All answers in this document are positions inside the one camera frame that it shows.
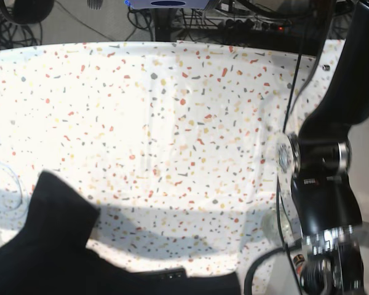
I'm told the terrazzo pattern tablecloth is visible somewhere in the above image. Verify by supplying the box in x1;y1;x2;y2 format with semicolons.
0;41;344;280

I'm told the black keyboard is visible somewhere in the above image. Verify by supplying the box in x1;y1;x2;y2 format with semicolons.
156;267;187;280

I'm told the grey coiled cable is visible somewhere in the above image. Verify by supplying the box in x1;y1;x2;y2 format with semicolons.
0;128;30;221

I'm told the black t-shirt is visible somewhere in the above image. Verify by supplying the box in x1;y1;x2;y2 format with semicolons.
0;171;240;294

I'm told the red emergency stop button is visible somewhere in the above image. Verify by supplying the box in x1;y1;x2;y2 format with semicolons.
293;254;306;275

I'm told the blue white device top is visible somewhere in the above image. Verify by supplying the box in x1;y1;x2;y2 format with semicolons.
124;0;209;9

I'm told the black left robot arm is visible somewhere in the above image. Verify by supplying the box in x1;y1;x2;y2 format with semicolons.
278;1;369;294

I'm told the clear jar with yellow content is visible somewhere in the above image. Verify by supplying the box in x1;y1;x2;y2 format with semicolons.
261;209;296;246

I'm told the black power strip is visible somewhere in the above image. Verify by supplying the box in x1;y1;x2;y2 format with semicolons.
218;18;291;32

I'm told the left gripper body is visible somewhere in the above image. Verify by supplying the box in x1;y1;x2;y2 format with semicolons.
298;226;365;294

